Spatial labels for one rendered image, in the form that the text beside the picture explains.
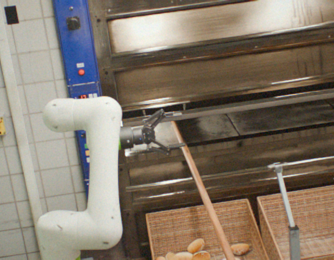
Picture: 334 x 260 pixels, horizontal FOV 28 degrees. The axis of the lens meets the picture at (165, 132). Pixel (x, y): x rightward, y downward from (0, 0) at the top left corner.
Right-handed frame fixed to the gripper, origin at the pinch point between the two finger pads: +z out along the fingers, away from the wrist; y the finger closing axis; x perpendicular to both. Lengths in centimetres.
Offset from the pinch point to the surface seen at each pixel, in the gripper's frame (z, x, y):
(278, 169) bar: 45, -17, 33
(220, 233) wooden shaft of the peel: 7, 43, 28
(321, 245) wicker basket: 70, -38, 89
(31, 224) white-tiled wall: -79, -55, 60
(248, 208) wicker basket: 35, -48, 67
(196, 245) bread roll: 5, -41, 79
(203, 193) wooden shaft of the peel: 6.0, 6.5, 27.8
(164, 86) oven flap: -1, -55, -4
